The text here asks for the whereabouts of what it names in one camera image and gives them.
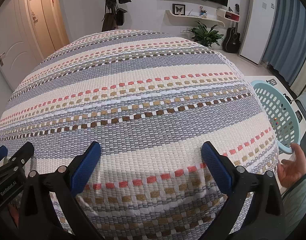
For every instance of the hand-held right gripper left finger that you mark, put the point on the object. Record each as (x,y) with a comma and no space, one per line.
(85,170)

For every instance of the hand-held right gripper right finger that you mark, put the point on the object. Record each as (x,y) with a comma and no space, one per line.
(215,170)

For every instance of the light blue plastic basket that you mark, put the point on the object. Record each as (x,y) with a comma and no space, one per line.
(275,110)

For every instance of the another person's forearm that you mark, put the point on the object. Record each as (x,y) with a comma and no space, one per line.
(300,205)

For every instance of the striped woven mat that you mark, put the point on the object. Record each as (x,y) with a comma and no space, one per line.
(143,100)

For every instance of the white room door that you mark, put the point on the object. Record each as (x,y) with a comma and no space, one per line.
(15,42)

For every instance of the black acoustic guitar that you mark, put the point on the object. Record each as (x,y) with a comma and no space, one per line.
(231,41)

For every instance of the potted green plant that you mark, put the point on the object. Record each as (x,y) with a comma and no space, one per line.
(205,36)

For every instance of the cream hallway door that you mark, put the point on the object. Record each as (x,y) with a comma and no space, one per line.
(42,17)

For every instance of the blue curtain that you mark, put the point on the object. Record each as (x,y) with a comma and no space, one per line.
(288,42)

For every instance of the brown hanging bag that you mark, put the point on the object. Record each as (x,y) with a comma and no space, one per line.
(109,21)

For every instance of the white standing air conditioner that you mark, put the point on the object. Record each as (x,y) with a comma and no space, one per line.
(258,25)

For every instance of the white red oval shelf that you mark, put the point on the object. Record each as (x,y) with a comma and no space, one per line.
(228,16)

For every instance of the black hanging bag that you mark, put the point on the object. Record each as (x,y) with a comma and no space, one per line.
(121,17)

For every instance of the small shelf figurine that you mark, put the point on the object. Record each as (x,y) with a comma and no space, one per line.
(203,12)

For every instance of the framed butterfly picture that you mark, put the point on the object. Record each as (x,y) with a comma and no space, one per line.
(179,9)

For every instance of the wall power socket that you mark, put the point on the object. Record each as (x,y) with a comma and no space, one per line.
(185,30)

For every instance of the long white wall shelf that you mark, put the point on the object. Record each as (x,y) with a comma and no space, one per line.
(193,18)

